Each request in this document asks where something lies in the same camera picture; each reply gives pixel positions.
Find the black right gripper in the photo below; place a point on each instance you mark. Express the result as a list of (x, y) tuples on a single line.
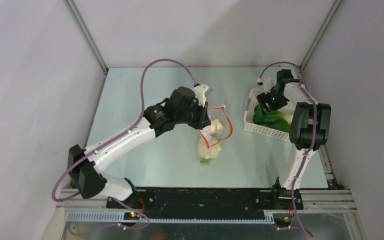
[(266, 102)]

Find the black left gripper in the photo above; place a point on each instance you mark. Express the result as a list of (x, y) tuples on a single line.
[(203, 120)]

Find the green bok choy toy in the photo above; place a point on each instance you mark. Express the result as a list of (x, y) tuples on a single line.
[(276, 120)]

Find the clear zip bag orange zipper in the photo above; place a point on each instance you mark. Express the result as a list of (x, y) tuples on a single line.
[(212, 137)]

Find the white cauliflower toy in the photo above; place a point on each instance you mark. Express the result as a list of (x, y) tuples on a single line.
[(208, 153)]

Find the white oyster mushroom toy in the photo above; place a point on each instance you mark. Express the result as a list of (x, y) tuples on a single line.
[(216, 128)]

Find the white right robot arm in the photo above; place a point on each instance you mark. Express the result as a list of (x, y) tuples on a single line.
[(309, 129)]

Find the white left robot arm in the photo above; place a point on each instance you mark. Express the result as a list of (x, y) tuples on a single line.
[(88, 164)]

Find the white perforated plastic basket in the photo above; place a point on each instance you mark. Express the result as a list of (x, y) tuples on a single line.
[(251, 127)]

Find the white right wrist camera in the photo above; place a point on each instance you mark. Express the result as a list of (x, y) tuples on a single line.
[(267, 83)]

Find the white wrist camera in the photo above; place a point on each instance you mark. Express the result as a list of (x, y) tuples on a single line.
[(201, 91), (267, 83)]

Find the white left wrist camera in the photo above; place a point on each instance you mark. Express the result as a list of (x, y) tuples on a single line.
[(201, 91)]

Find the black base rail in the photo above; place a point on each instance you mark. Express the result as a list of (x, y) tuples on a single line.
[(208, 203)]

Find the aluminium frame profile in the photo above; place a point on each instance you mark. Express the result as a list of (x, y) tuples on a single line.
[(335, 198)]

